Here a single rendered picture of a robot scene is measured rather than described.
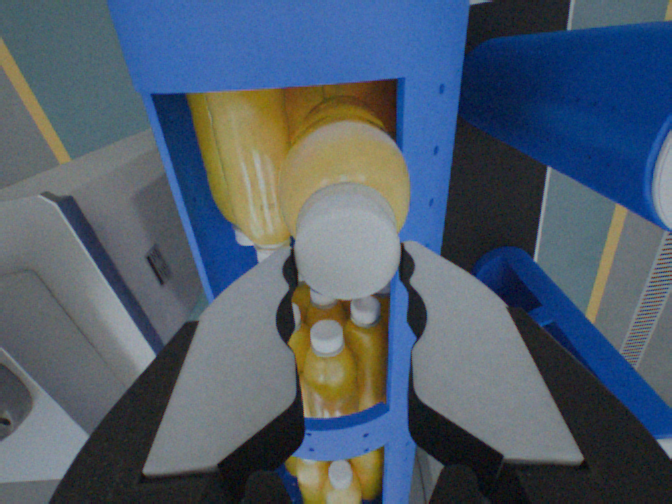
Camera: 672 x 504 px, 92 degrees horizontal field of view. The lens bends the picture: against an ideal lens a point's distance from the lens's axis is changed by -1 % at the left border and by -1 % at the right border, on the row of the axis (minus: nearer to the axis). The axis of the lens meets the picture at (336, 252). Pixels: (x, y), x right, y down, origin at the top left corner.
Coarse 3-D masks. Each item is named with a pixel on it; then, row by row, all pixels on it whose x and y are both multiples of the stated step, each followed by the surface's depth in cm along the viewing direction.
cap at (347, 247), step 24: (312, 216) 11; (336, 216) 11; (360, 216) 11; (384, 216) 11; (312, 240) 11; (336, 240) 11; (360, 240) 11; (384, 240) 11; (312, 264) 12; (336, 264) 12; (360, 264) 12; (384, 264) 12; (336, 288) 12; (360, 288) 12
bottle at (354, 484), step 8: (328, 472) 60; (352, 472) 58; (328, 480) 58; (352, 480) 57; (328, 488) 57; (336, 488) 55; (344, 488) 55; (352, 488) 56; (360, 488) 58; (328, 496) 57; (336, 496) 56; (344, 496) 56; (352, 496) 56; (360, 496) 58
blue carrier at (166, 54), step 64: (128, 0) 19; (192, 0) 17; (256, 0) 17; (320, 0) 17; (384, 0) 18; (448, 0) 20; (128, 64) 23; (192, 64) 19; (256, 64) 18; (320, 64) 18; (384, 64) 19; (448, 64) 23; (192, 128) 36; (448, 128) 26; (192, 192) 37; (256, 256) 51; (320, 448) 38
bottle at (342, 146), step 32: (352, 96) 27; (320, 128) 16; (352, 128) 15; (384, 128) 19; (288, 160) 16; (320, 160) 14; (352, 160) 14; (384, 160) 14; (288, 192) 15; (320, 192) 13; (352, 192) 13; (384, 192) 14; (288, 224) 15
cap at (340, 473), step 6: (336, 462) 57; (342, 462) 57; (330, 468) 56; (336, 468) 56; (342, 468) 56; (348, 468) 56; (330, 474) 55; (336, 474) 55; (342, 474) 55; (348, 474) 55; (336, 480) 55; (342, 480) 55; (348, 480) 55; (336, 486) 55; (342, 486) 55
